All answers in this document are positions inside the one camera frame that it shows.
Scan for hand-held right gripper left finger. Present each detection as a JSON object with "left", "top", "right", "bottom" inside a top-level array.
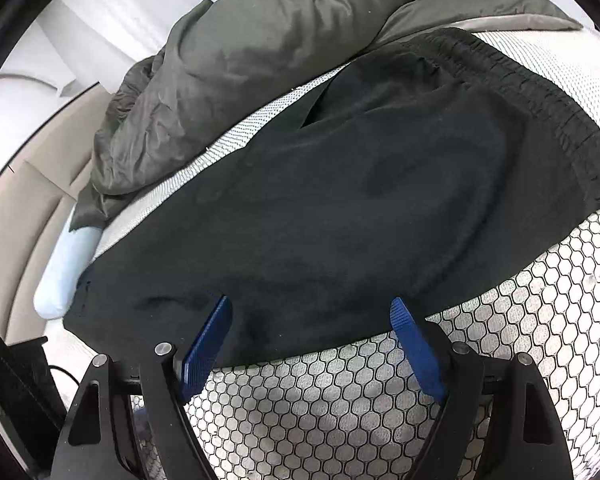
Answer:
[{"left": 50, "top": 295, "right": 233, "bottom": 480}]

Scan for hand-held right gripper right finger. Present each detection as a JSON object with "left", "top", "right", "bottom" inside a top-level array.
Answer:
[{"left": 389, "top": 297, "right": 576, "bottom": 480}]

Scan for black pants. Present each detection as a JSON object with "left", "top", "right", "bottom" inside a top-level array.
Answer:
[{"left": 62, "top": 27, "right": 600, "bottom": 368}]

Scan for bed with honeycomb mattress cover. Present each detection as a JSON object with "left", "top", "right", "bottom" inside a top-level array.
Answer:
[{"left": 55, "top": 20, "right": 600, "bottom": 480}]

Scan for light blue pillow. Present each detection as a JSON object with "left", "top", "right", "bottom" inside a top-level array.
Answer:
[{"left": 32, "top": 222, "right": 103, "bottom": 321}]

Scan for black textured object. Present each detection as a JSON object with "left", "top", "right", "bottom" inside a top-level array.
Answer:
[{"left": 0, "top": 335, "right": 68, "bottom": 463}]

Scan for beige padded headboard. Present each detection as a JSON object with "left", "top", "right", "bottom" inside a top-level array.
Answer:
[{"left": 0, "top": 80, "right": 116, "bottom": 346}]

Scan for grey duvet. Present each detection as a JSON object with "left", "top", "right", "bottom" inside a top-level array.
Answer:
[{"left": 70, "top": 0, "right": 583, "bottom": 233}]

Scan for white curtain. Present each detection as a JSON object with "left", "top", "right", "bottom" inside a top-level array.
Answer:
[{"left": 0, "top": 0, "right": 286, "bottom": 96}]

